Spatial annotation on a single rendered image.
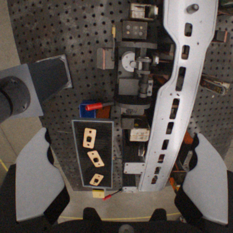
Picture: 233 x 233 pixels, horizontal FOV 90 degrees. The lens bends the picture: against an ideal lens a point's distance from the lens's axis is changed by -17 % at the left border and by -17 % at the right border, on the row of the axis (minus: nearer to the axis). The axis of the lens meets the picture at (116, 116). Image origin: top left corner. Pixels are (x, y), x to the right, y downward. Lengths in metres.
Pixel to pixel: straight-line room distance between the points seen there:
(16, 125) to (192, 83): 2.29
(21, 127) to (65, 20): 1.82
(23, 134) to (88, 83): 1.75
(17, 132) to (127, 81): 2.25
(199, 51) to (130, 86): 0.34
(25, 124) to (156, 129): 1.95
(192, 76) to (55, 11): 0.80
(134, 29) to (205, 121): 0.92
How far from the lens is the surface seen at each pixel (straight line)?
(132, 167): 0.67
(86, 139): 0.50
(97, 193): 0.77
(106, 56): 0.47
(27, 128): 2.31
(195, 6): 0.58
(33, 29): 1.01
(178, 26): 0.60
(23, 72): 0.57
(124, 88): 0.41
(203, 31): 0.64
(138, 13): 0.49
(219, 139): 1.40
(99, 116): 0.77
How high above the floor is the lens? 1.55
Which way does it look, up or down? 62 degrees down
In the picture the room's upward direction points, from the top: 177 degrees counter-clockwise
